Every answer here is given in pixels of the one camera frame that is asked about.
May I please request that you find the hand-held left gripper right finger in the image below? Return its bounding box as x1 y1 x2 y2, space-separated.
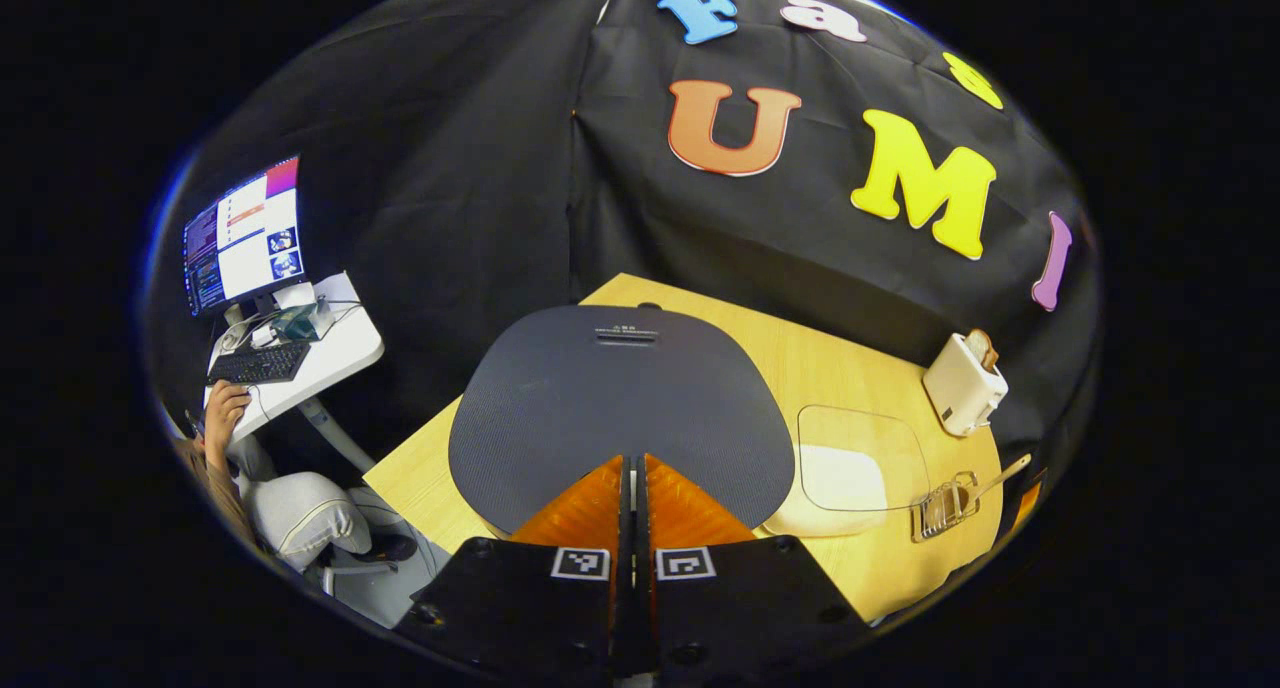
634 453 871 684

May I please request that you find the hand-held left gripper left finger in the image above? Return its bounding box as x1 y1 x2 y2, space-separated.
395 455 633 684

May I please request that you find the black silver rice cooker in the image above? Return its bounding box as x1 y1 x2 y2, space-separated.
448 303 796 537

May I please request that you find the wooden spoon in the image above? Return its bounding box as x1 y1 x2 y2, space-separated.
938 454 1032 511

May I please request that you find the clear plastic rice container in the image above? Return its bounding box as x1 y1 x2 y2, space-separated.
757 404 933 541

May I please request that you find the grey office chair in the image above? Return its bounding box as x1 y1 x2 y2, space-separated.
245 471 421 599

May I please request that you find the white toaster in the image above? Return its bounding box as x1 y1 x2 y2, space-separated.
922 333 1009 437

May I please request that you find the white office desk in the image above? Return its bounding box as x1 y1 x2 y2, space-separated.
205 273 386 474

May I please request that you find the black keyboard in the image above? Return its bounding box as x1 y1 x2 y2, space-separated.
207 341 313 387

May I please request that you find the small teal box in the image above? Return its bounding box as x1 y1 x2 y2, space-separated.
270 305 321 342

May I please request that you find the black backdrop cloth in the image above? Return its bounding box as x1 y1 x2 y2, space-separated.
145 0 1101 469

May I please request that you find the computer monitor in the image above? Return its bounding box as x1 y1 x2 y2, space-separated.
182 155 306 317

